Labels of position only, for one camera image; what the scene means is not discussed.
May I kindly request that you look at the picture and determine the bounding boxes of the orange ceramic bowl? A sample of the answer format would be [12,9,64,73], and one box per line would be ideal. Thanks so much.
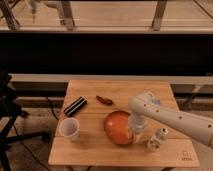
[104,111,133,145]

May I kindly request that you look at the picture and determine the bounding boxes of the red chili pepper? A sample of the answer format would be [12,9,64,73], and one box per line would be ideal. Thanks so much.
[96,95,114,106]

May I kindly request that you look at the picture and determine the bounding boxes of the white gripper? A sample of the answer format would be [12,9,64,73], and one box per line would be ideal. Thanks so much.
[128,114,147,134]

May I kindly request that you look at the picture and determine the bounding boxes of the wooden table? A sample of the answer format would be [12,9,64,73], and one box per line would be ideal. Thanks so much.
[49,80,199,168]

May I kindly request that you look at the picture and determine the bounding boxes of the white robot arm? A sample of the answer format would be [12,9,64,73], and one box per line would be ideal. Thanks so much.
[128,91,213,148]

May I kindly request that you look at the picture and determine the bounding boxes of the black striped rectangular box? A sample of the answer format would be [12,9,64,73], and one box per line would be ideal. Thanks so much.
[64,97,87,117]

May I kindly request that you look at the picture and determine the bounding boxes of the white plastic cup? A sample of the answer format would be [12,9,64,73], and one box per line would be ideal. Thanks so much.
[59,118,80,141]

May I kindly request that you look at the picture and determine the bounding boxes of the black stand on left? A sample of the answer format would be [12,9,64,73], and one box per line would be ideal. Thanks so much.
[0,69,50,171]

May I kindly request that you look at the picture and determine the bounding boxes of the black floor cable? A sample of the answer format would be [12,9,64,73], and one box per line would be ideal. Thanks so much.
[11,96,60,171]

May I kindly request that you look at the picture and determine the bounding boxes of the small clear bottle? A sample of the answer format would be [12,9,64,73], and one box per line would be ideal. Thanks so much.
[146,127,169,152]

